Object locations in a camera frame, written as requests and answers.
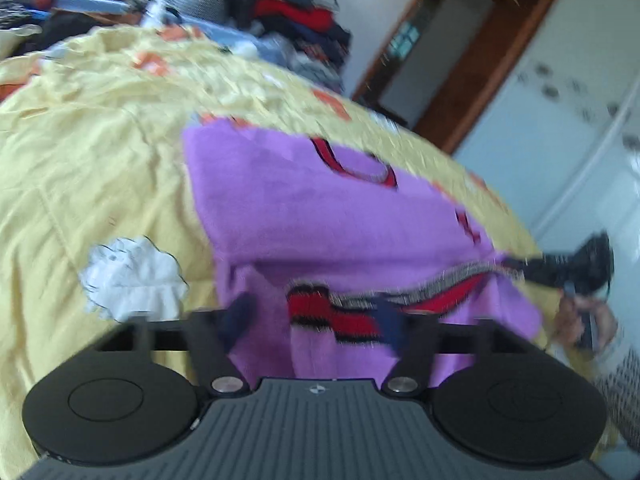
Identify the person's right hand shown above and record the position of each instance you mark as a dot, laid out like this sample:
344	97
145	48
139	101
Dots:
584	323

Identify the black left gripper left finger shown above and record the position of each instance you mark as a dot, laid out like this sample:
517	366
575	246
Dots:
211	335

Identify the yellow carrot print quilt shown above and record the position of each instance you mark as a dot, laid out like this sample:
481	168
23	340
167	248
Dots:
91	151

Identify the purple knit sweater red trim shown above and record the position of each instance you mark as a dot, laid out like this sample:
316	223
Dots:
316	231

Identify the pile of folded clothes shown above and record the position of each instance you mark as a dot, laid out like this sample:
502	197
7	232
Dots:
320	45

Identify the brown wooden door frame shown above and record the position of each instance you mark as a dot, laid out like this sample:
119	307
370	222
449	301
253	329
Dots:
444	61

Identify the blue quilted blanket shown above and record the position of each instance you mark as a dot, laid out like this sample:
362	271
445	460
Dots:
21	12

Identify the white wardrobe with flower pattern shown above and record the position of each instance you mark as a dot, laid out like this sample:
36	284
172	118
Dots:
560	141

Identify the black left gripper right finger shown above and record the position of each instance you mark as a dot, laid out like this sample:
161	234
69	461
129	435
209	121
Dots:
414	339

